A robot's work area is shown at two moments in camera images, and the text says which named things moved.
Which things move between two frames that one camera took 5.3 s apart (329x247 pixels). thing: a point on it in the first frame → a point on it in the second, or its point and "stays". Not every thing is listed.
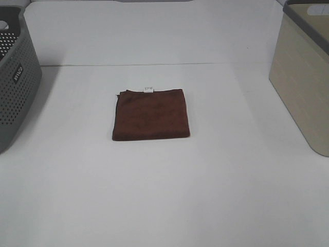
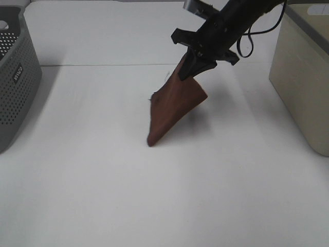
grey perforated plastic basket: x=20 y=73 stays
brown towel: x=140 y=115 → x=175 y=102
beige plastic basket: x=299 y=70 stays
